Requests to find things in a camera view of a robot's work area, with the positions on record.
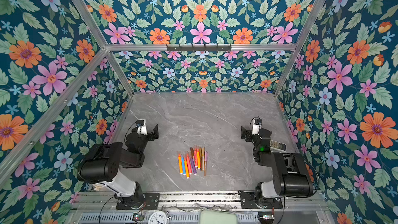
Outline pink red highlighter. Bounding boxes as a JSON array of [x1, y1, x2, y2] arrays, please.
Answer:
[[185, 152, 192, 177]]

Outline purple highlighter pen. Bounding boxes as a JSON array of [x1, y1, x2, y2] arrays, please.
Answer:
[[189, 156, 197, 175]]

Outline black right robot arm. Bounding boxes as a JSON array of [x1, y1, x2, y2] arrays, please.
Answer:
[[239, 127, 316, 209]]

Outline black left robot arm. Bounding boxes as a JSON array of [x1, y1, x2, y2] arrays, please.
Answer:
[[77, 120, 160, 210]]

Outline blue highlighter pen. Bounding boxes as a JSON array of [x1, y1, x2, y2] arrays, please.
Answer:
[[180, 154, 186, 176]]

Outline white remote control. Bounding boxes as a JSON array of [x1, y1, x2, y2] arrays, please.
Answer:
[[269, 140, 287, 152]]

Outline orange highlighter far left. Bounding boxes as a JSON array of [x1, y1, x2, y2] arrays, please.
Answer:
[[177, 151, 184, 175]]

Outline orange highlighter right group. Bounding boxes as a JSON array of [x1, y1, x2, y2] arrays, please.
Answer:
[[195, 146, 201, 170]]

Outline white alarm clock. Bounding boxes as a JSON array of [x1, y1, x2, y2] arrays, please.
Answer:
[[147, 211, 169, 224]]

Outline pale green box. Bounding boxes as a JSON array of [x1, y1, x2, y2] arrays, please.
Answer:
[[199, 210, 238, 224]]

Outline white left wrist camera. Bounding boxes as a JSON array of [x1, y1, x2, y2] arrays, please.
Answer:
[[136, 119, 148, 136]]

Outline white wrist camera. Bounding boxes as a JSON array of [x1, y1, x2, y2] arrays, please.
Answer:
[[251, 117, 262, 135], [136, 119, 148, 136]]

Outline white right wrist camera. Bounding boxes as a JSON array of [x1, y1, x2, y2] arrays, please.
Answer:
[[251, 117, 262, 135]]

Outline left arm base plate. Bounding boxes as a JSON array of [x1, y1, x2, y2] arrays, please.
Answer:
[[116, 193, 160, 210]]

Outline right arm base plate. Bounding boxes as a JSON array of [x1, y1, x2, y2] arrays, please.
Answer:
[[238, 190, 283, 209]]

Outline black hook rail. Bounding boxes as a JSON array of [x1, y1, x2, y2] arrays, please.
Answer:
[[166, 44, 232, 52]]

